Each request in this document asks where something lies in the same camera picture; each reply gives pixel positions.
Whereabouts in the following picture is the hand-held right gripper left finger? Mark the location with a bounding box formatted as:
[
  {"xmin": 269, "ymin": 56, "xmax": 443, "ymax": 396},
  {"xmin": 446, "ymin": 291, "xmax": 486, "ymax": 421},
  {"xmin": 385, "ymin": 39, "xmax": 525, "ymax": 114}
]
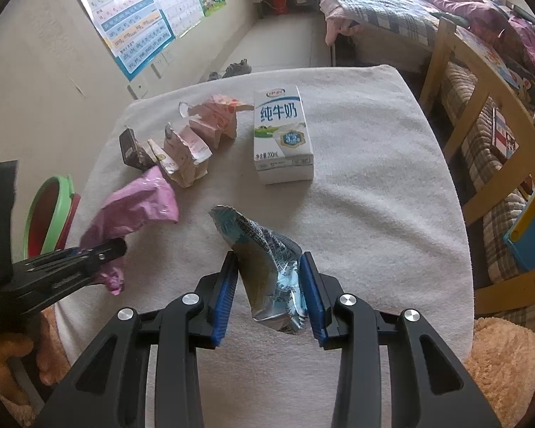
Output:
[{"xmin": 36, "ymin": 251, "xmax": 239, "ymax": 428}]

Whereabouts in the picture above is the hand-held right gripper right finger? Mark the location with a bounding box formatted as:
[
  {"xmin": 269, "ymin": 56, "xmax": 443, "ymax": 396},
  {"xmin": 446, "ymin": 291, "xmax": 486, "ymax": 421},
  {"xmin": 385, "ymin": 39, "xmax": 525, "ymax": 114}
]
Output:
[{"xmin": 299, "ymin": 251, "xmax": 502, "ymax": 428}]

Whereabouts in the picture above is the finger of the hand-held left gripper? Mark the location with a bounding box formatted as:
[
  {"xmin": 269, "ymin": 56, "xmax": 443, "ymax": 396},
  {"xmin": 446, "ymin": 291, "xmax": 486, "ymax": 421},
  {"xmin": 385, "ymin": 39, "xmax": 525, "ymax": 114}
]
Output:
[{"xmin": 24, "ymin": 237, "xmax": 128, "ymax": 288}]

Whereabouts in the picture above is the blue silver snack wrapper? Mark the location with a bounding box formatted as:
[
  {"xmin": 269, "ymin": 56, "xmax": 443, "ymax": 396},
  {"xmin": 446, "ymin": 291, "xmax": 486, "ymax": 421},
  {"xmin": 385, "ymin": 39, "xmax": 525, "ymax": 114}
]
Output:
[{"xmin": 209, "ymin": 205, "xmax": 310, "ymax": 335}]

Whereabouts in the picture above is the red bucket with green rim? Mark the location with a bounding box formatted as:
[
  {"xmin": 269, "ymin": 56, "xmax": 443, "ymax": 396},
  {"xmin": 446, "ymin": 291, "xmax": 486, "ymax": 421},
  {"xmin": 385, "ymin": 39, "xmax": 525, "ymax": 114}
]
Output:
[{"xmin": 24, "ymin": 175, "xmax": 82, "ymax": 255}]

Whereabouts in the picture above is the pink plastic wrapper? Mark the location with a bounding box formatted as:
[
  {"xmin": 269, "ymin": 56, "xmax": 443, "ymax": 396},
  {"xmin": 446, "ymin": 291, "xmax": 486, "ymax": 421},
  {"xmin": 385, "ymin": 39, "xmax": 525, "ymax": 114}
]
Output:
[{"xmin": 78, "ymin": 165, "xmax": 180, "ymax": 296}]

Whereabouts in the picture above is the person's left hand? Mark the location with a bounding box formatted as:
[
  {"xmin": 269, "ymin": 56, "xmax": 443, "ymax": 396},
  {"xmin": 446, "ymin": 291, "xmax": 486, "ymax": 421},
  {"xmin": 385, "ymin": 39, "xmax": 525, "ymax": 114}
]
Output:
[{"xmin": 0, "ymin": 332, "xmax": 34, "ymax": 404}]

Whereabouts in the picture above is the white towel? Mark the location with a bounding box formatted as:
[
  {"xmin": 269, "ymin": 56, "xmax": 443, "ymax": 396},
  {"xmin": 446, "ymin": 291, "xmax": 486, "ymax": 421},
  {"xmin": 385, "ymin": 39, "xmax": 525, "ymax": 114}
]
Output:
[{"xmin": 56, "ymin": 65, "xmax": 475, "ymax": 428}]

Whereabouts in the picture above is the cream flattened carton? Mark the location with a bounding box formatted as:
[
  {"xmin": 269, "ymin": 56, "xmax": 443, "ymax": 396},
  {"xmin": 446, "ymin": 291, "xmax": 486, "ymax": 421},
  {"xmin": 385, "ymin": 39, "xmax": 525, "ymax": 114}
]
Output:
[{"xmin": 147, "ymin": 139, "xmax": 179, "ymax": 179}]

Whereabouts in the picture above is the pink and white crushed carton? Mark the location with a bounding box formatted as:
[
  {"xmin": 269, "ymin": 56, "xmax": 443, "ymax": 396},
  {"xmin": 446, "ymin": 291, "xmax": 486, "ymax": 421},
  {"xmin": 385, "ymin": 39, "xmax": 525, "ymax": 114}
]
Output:
[{"xmin": 163, "ymin": 122, "xmax": 213, "ymax": 188}]

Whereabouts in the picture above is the white milk carton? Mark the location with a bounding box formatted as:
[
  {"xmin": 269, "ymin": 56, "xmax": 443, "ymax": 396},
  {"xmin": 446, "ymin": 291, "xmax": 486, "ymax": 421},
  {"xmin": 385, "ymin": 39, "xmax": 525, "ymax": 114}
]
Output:
[{"xmin": 253, "ymin": 85, "xmax": 315, "ymax": 185}]

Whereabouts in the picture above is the pink flattened carton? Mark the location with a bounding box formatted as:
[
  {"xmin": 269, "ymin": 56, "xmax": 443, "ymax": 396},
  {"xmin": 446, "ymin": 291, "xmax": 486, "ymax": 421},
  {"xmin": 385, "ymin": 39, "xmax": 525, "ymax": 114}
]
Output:
[{"xmin": 178, "ymin": 93, "xmax": 255, "ymax": 149}]

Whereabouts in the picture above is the beige plush rug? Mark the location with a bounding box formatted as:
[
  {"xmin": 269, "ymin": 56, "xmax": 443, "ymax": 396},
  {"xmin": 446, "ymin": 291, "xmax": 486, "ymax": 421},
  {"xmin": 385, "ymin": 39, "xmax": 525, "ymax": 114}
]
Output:
[{"xmin": 0, "ymin": 307, "xmax": 535, "ymax": 428}]

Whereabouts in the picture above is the blue box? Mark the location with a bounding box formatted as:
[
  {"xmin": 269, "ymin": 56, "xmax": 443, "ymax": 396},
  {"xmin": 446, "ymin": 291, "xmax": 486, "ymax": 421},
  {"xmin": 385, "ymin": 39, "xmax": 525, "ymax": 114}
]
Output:
[{"xmin": 506, "ymin": 192, "xmax": 535, "ymax": 272}]

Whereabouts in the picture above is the grey shoe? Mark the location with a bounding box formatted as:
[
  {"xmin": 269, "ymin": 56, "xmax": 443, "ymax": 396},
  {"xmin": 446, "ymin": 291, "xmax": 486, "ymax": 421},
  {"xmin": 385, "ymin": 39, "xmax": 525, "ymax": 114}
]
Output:
[{"xmin": 223, "ymin": 59, "xmax": 253, "ymax": 78}]

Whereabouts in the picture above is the red and white book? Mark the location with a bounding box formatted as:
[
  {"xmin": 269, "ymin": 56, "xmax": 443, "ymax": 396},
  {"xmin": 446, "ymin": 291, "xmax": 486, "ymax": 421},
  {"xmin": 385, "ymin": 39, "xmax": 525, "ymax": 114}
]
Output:
[{"xmin": 490, "ymin": 107, "xmax": 520, "ymax": 159}]

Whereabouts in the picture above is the pink bed sheet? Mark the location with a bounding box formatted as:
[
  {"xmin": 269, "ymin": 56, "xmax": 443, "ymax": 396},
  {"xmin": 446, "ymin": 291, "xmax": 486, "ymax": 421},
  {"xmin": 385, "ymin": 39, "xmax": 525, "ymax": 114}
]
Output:
[{"xmin": 323, "ymin": 11, "xmax": 362, "ymax": 46}]

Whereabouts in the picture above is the plaid bed cover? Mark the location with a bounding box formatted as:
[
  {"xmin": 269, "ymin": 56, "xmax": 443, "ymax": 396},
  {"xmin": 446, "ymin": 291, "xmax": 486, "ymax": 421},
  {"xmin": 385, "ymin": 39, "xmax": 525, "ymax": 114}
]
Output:
[{"xmin": 319, "ymin": 0, "xmax": 442, "ymax": 74}]

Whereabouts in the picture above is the purple blanket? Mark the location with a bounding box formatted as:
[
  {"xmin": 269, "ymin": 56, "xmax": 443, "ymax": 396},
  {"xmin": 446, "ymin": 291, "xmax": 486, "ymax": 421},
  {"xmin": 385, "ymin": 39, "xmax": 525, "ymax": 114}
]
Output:
[{"xmin": 397, "ymin": 0, "xmax": 535, "ymax": 81}]

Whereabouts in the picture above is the blue bordered wall poster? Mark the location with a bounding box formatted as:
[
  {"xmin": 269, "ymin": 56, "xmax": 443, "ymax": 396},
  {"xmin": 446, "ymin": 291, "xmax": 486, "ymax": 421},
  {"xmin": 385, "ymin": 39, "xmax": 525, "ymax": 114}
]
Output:
[{"xmin": 67, "ymin": 0, "xmax": 175, "ymax": 82}]

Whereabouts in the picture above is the wooden chair frame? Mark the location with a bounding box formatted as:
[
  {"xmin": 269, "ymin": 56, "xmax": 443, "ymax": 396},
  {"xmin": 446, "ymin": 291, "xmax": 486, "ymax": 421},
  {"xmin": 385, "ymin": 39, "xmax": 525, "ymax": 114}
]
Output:
[{"xmin": 419, "ymin": 18, "xmax": 535, "ymax": 335}]

